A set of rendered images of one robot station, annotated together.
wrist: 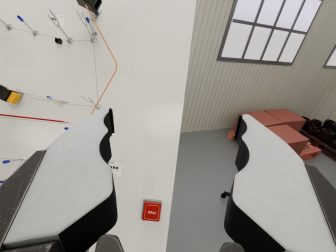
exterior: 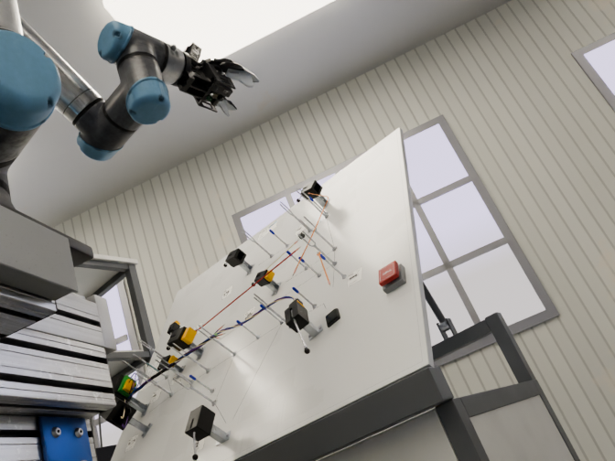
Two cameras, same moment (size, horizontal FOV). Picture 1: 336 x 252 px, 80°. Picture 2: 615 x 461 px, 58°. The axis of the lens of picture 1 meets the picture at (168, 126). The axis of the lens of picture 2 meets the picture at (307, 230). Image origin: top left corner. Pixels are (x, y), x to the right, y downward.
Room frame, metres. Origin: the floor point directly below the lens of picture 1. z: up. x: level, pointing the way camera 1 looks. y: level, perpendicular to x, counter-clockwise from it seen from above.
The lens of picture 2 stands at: (-0.71, -0.62, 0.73)
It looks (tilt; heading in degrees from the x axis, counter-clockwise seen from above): 24 degrees up; 36
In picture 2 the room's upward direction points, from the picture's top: 22 degrees counter-clockwise
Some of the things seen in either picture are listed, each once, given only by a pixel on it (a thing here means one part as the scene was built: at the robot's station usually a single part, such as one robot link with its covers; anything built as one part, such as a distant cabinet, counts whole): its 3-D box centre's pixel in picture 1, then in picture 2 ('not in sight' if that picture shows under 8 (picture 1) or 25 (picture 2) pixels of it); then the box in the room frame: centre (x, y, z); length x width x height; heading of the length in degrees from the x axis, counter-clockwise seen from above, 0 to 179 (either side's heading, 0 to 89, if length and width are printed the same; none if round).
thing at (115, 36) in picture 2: not in sight; (133, 50); (-0.19, -0.02, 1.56); 0.11 x 0.08 x 0.09; 3
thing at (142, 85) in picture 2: not in sight; (139, 95); (-0.19, 0.00, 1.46); 0.11 x 0.08 x 0.11; 93
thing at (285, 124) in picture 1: (277, 135); not in sight; (2.64, -1.63, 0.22); 1.18 x 0.81 x 0.44; 119
